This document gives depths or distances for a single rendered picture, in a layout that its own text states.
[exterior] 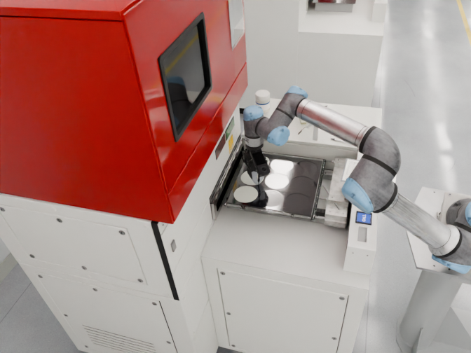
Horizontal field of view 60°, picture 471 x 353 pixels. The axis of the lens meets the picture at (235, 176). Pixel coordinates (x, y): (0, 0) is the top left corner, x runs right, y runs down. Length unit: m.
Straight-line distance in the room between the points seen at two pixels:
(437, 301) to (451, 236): 0.60
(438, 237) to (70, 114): 1.15
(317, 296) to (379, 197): 0.50
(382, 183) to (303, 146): 0.66
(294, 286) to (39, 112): 1.04
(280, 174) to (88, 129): 0.96
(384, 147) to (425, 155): 2.23
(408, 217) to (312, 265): 0.40
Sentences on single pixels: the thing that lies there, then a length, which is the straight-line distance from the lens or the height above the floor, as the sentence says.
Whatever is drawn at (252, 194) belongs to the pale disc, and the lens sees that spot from 1.68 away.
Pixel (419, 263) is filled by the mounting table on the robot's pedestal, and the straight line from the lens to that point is 1.64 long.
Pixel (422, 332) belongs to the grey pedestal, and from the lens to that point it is 2.25.
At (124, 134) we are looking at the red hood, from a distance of 1.00.
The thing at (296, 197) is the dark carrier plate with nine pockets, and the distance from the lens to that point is 1.67.
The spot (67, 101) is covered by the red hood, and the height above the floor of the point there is 1.61.
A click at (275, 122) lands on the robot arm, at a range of 1.46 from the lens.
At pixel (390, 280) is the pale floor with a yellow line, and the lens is 2.59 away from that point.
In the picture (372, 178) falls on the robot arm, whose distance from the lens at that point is 1.27.
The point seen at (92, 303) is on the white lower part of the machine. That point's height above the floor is 0.63.
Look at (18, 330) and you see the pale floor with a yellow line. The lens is 2.73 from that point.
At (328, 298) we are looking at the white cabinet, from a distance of 1.61.
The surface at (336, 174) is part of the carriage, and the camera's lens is 1.82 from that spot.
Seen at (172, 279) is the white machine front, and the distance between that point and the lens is 1.39.
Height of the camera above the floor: 2.07
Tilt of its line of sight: 41 degrees down
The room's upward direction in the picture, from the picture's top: 5 degrees counter-clockwise
